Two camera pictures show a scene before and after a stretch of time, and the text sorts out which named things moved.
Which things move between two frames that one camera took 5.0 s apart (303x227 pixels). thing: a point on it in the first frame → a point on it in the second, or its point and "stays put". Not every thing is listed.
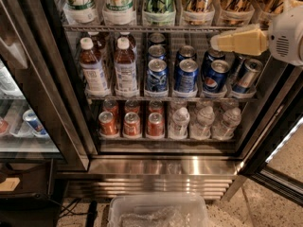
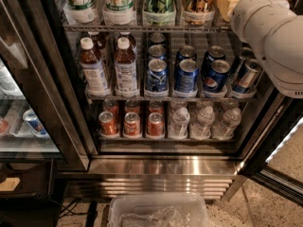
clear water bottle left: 178,128 stays put
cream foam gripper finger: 251,42 → 225,0
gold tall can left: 197,5 stays put
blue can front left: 157,75 stays put
